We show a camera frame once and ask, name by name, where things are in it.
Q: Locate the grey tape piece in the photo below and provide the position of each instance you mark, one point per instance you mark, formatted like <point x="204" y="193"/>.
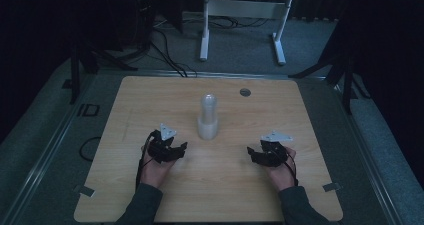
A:
<point x="84" y="190"/>
<point x="332" y="186"/>

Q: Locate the person's right hand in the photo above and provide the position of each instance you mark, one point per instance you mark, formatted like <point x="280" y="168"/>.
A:
<point x="283" y="176"/>

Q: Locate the dark computer tower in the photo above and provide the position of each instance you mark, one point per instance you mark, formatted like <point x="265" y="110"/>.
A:
<point x="133" y="15"/>

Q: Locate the person's left hand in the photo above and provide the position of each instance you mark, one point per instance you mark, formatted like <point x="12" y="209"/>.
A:
<point x="155" y="173"/>

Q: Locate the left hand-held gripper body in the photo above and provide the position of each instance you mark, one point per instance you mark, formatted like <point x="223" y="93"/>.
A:
<point x="161" y="148"/>

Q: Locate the black tripod stand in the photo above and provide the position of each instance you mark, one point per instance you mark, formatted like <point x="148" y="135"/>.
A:
<point x="346" y="81"/>
<point x="75" y="71"/>

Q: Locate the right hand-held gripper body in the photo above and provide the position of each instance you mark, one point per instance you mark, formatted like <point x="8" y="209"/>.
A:
<point x="275" y="153"/>

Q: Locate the white metal stand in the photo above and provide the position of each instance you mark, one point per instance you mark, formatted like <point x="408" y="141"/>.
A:
<point x="246" y="9"/>

